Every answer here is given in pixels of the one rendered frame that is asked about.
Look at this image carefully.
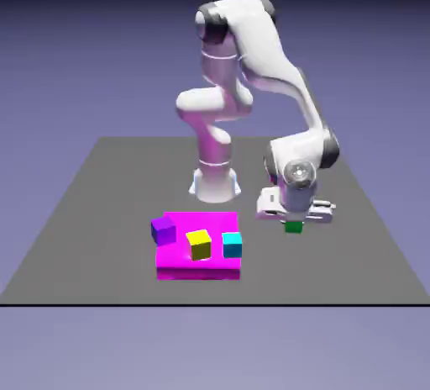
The large magenta box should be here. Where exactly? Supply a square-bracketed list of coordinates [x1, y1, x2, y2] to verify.
[155, 210, 242, 282]

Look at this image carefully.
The small cyan cube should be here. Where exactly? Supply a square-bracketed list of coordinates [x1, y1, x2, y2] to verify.
[221, 231, 244, 259]

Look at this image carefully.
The small yellow cube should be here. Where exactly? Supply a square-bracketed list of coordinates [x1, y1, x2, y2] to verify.
[185, 229, 212, 262]

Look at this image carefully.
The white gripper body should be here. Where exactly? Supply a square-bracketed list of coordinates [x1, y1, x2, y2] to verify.
[254, 187, 337, 225]

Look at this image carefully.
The small purple cube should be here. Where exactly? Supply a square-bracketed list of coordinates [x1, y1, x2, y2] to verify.
[149, 215, 178, 247]

